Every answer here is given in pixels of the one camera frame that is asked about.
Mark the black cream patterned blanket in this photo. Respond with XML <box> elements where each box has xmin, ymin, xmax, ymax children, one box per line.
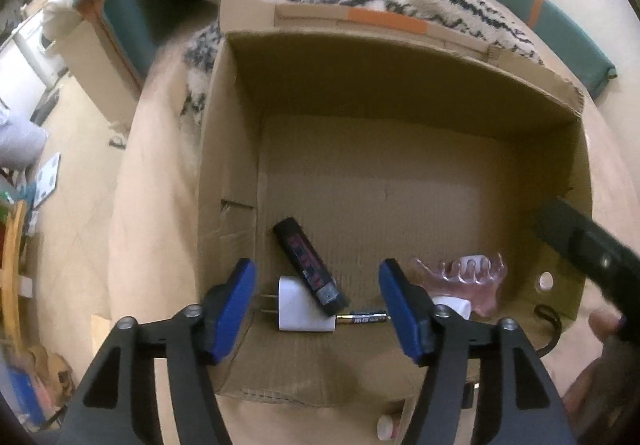
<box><xmin>180</xmin><ymin>0</ymin><xmax>547</xmax><ymax>127</ymax></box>

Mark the black lighter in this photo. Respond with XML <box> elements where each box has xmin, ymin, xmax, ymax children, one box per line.
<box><xmin>273</xmin><ymin>218</ymin><xmax>349</xmax><ymax>317</ymax></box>

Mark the pink hair claw clip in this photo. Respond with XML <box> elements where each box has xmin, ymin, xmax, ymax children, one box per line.
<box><xmin>412</xmin><ymin>252</ymin><xmax>509</xmax><ymax>319</ymax></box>

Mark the dark gold battery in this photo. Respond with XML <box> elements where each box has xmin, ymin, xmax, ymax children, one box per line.
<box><xmin>335</xmin><ymin>310</ymin><xmax>389</xmax><ymax>326</ymax></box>

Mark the bathroom scale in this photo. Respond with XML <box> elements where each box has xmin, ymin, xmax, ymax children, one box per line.
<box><xmin>30</xmin><ymin>151</ymin><xmax>62</xmax><ymax>211</ymax></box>

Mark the teal cushion with orange stripe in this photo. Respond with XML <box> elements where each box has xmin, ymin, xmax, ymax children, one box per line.
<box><xmin>478</xmin><ymin>0</ymin><xmax>617</xmax><ymax>101</ymax></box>

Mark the worn teal cushion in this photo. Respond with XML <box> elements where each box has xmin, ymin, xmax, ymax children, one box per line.
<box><xmin>74</xmin><ymin>0</ymin><xmax>202</xmax><ymax>99</ymax></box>

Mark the white charger plug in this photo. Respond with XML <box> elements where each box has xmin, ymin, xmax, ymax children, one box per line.
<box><xmin>257</xmin><ymin>276</ymin><xmax>337</xmax><ymax>334</ymax></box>

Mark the dark floor tray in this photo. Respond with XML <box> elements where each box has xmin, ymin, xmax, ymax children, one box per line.
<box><xmin>30</xmin><ymin>90</ymin><xmax>62</xmax><ymax>127</ymax></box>

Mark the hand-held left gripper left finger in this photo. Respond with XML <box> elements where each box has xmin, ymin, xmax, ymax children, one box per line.
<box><xmin>60</xmin><ymin>257</ymin><xmax>258</xmax><ymax>445</ymax></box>

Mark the white pink plastic case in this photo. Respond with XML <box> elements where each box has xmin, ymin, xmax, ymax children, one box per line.
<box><xmin>432</xmin><ymin>295</ymin><xmax>474</xmax><ymax>321</ymax></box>

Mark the beige bed footboard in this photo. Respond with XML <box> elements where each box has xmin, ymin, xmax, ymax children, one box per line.
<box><xmin>44</xmin><ymin>0</ymin><xmax>147</xmax><ymax>127</ymax></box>

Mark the cardboard box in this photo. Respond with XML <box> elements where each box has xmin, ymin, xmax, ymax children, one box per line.
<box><xmin>195</xmin><ymin>0</ymin><xmax>594</xmax><ymax>409</ymax></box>

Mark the person's right hand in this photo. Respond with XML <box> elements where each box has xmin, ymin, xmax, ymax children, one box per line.
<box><xmin>562</xmin><ymin>310</ymin><xmax>627</xmax><ymax>421</ymax></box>

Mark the white pill bottle red label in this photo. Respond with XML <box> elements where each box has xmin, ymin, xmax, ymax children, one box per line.
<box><xmin>377</xmin><ymin>413</ymin><xmax>402</xmax><ymax>444</ymax></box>

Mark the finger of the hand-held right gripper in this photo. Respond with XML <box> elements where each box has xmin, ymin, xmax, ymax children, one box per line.
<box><xmin>532</xmin><ymin>198</ymin><xmax>640</xmax><ymax>307</ymax></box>

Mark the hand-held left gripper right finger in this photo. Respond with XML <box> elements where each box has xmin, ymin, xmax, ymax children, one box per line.
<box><xmin>377</xmin><ymin>259</ymin><xmax>578</xmax><ymax>445</ymax></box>

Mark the black cord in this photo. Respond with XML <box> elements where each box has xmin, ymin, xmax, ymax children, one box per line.
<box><xmin>533</xmin><ymin>304</ymin><xmax>564</xmax><ymax>357</ymax></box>

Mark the grey stuffed bag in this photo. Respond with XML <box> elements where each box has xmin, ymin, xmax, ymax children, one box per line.
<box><xmin>0</xmin><ymin>118</ymin><xmax>49</xmax><ymax>172</ymax></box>

